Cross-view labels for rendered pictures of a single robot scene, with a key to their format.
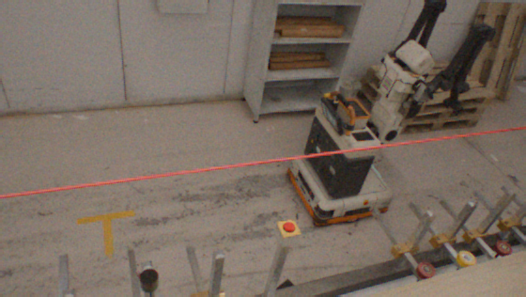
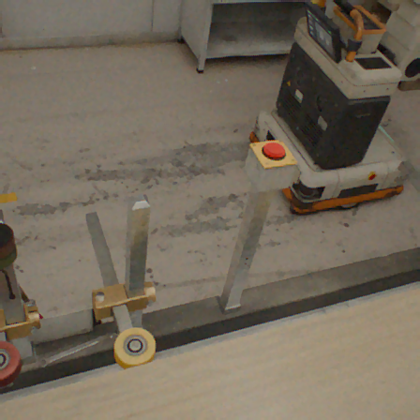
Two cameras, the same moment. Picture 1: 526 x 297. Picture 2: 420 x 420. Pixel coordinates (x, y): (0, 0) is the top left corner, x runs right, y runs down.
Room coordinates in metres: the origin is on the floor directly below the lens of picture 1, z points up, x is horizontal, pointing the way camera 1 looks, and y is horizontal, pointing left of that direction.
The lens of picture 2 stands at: (0.18, -0.03, 1.81)
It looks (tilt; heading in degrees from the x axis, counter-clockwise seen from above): 45 degrees down; 358
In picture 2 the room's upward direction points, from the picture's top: 11 degrees clockwise
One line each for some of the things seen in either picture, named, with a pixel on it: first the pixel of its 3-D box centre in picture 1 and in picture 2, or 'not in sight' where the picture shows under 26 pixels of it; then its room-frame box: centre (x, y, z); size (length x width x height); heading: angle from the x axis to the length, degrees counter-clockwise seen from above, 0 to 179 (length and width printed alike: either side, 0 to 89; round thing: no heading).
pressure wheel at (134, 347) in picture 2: not in sight; (134, 358); (0.68, 0.04, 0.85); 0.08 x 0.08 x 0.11
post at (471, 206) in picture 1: (450, 233); not in sight; (1.40, -1.04, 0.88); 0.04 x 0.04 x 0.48; 27
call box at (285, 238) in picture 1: (286, 234); (269, 167); (0.96, -0.16, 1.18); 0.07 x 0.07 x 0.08; 27
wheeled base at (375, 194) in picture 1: (338, 183); (328, 151); (2.43, -0.69, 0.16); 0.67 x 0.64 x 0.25; 117
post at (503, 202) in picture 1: (487, 223); not in sight; (1.52, -1.26, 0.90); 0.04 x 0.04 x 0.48; 27
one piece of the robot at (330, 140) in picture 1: (343, 145); (338, 84); (2.39, -0.61, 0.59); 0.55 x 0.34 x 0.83; 27
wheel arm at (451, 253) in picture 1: (435, 233); not in sight; (1.42, -0.98, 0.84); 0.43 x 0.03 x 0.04; 27
